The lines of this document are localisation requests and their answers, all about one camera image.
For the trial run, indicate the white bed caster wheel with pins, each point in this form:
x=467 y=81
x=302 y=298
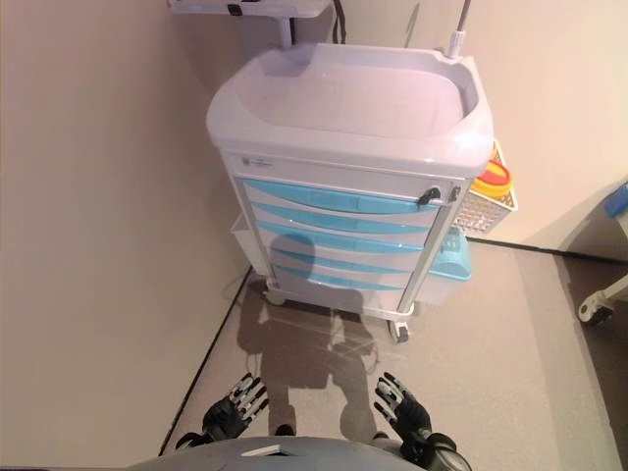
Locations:
x=596 y=310

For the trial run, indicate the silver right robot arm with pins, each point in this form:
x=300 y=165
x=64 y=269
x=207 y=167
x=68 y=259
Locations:
x=444 y=454

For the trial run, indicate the clear white side bin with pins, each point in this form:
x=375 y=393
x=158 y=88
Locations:
x=241 y=240

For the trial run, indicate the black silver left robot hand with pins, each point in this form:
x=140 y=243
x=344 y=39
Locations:
x=225 y=417

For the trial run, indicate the grey IV pole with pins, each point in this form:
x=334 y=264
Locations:
x=456 y=34

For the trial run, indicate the white medical cart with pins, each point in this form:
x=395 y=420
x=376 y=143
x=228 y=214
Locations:
x=353 y=98

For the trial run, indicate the white cart caster wheel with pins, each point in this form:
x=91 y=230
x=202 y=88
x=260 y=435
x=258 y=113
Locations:
x=400 y=331
x=275 y=297

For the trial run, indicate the small metal cart latch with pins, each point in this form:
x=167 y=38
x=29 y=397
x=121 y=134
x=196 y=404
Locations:
x=455 y=193

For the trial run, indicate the grey robot torso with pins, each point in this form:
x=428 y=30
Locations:
x=294 y=456

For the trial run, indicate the white hospital bed frame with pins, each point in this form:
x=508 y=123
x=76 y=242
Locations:
x=596 y=230

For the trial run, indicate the yellow sharps container red lid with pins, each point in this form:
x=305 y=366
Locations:
x=493 y=179

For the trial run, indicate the waste bin blue lid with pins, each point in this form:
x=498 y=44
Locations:
x=449 y=260

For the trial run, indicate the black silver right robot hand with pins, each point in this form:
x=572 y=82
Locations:
x=412 y=417

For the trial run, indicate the black cart lock key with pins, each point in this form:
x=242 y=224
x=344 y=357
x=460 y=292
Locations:
x=428 y=196

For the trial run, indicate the white perforated side basket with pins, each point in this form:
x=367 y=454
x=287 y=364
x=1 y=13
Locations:
x=473 y=216

